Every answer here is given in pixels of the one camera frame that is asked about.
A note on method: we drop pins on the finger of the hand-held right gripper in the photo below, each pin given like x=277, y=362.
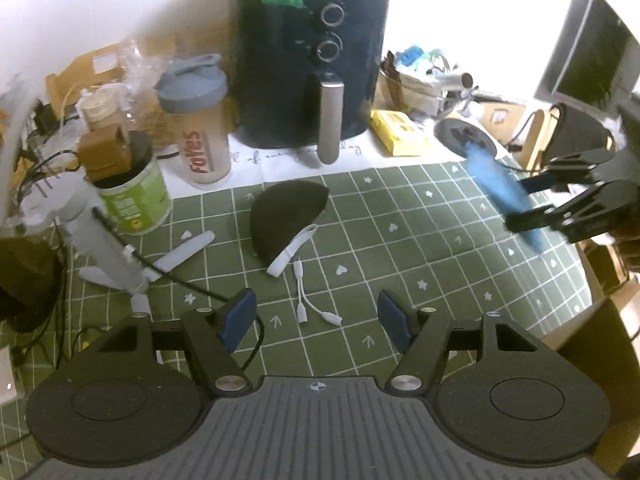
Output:
x=570, y=170
x=590, y=210

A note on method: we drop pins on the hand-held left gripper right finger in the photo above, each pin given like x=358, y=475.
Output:
x=392, y=320

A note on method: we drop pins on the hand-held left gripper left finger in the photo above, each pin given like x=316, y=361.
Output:
x=240, y=320

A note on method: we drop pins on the blue cloth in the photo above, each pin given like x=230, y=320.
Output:
x=500, y=185

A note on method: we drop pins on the black cloth on chair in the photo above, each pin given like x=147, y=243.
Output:
x=575, y=132

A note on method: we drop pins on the wooden chair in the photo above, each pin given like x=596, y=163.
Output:
x=532, y=135

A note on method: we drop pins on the green checked tablecloth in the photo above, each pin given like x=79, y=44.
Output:
x=400, y=260

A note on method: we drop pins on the small cardboard box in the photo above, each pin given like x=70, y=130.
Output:
x=505, y=122

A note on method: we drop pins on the computer monitor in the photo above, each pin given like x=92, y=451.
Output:
x=590, y=50

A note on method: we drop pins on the black semicircle pouch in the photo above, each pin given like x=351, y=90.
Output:
x=285, y=210

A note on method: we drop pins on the large brown cardboard box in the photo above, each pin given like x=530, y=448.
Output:
x=600, y=350

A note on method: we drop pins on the silver metal tube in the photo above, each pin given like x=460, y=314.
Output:
x=455, y=81

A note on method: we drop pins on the white folding stand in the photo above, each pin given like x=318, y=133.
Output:
x=100, y=250

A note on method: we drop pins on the green label jar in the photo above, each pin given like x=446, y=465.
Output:
x=137, y=200

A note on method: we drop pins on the yellow wipes packet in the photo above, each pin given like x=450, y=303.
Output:
x=402, y=132

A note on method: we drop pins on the shaker bottle with grey lid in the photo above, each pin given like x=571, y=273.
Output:
x=200, y=145

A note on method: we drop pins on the dark round object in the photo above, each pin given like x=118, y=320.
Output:
x=27, y=285

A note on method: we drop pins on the dark air fryer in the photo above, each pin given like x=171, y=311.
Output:
x=285, y=70

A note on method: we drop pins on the clear plastic wrapper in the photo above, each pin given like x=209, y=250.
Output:
x=137, y=75

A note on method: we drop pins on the flat cardboard box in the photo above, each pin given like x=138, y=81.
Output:
x=100, y=65

